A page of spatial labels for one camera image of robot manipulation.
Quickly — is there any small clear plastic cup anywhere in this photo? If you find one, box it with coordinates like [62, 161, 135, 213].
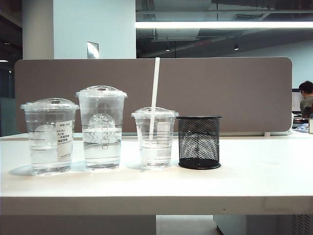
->
[131, 106, 180, 171]

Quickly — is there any long ceiling light strip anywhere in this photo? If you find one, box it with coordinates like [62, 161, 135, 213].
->
[135, 21, 313, 29]

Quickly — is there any clear labelled plastic cup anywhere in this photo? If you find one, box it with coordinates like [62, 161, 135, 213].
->
[20, 97, 80, 176]

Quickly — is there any seated person in background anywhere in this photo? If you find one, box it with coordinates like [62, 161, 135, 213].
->
[298, 81, 313, 118]

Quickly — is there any tall clear plastic cup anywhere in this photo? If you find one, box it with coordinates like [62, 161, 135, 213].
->
[75, 85, 128, 171]

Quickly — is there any background computer monitor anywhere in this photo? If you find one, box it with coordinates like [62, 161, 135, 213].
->
[292, 92, 304, 113]

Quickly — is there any white straw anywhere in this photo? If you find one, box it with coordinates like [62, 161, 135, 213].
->
[148, 57, 161, 142]

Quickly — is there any framed wall notice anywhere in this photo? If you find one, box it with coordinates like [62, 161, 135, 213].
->
[87, 41, 100, 59]

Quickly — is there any brown desk divider panel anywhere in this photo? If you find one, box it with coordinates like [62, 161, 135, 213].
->
[14, 57, 293, 137]

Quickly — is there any black mesh pen holder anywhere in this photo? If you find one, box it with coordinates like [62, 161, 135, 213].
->
[176, 115, 223, 170]

